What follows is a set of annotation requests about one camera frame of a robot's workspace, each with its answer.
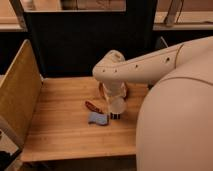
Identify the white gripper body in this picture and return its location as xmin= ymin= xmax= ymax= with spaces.
xmin=102 ymin=82 xmax=128 ymax=103

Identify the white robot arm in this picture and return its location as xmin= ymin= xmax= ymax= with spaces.
xmin=92 ymin=36 xmax=213 ymax=171

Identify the black white striped eraser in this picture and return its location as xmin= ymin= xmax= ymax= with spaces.
xmin=110 ymin=113 xmax=121 ymax=120

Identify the brown oval wooden piece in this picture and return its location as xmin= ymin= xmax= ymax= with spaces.
xmin=85 ymin=101 xmax=103 ymax=114

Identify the blue folded cloth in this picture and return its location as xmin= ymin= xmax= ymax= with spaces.
xmin=88 ymin=112 xmax=109 ymax=126

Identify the black back panel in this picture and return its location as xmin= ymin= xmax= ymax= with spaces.
xmin=24 ymin=0 xmax=157 ymax=78

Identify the wooden side panel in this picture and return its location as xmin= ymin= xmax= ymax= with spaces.
xmin=0 ymin=40 xmax=42 ymax=148

